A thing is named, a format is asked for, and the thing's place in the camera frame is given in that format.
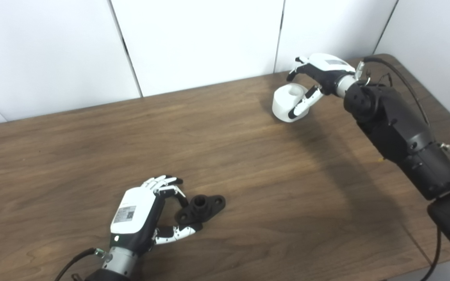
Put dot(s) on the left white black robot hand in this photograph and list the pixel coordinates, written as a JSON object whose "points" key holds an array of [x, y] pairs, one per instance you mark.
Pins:
{"points": [[133, 210]]}

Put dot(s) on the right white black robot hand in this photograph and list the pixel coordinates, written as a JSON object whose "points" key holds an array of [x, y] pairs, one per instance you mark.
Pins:
{"points": [[328, 70]]}

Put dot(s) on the round white plastic piece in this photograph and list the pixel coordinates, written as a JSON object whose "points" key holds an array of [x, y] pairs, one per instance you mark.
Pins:
{"points": [[285, 101]]}

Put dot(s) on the black flanged holder part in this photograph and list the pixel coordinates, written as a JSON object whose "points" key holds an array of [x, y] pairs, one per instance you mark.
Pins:
{"points": [[205, 207]]}

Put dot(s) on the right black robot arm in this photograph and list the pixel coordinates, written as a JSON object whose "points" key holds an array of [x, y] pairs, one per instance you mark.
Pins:
{"points": [[400, 128]]}

